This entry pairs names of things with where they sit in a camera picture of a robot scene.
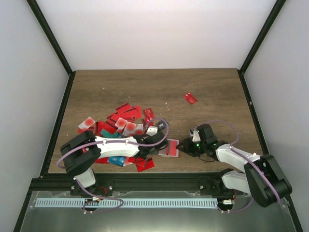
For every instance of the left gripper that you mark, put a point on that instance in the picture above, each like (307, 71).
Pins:
(155, 152)

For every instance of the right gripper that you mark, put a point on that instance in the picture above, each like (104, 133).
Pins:
(187, 147)

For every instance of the black VIP card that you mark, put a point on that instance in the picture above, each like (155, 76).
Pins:
(161, 125)

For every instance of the red VIP card handled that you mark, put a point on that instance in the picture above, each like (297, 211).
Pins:
(148, 113)

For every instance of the brown leather card holder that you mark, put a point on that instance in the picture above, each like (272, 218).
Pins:
(170, 151)

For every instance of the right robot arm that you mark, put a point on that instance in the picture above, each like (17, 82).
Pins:
(259, 176)

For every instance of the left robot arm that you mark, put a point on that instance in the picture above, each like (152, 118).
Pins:
(81, 152)

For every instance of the white card red circle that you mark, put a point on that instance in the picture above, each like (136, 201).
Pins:
(127, 128)

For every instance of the red striped card front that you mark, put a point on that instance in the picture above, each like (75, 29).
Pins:
(144, 165)

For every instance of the blue bank card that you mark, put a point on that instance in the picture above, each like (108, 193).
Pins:
(117, 160)

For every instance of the lone red VIP card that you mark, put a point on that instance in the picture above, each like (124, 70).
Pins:
(189, 97)

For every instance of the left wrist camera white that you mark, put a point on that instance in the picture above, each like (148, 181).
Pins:
(152, 130)

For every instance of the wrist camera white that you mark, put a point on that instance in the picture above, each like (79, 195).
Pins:
(194, 134)
(152, 130)

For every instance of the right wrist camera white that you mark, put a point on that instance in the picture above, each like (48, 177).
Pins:
(194, 134)

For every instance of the black frame front beam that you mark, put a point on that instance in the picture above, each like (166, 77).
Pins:
(204, 183)

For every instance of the light blue slotted rail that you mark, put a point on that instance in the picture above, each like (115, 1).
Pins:
(129, 203)

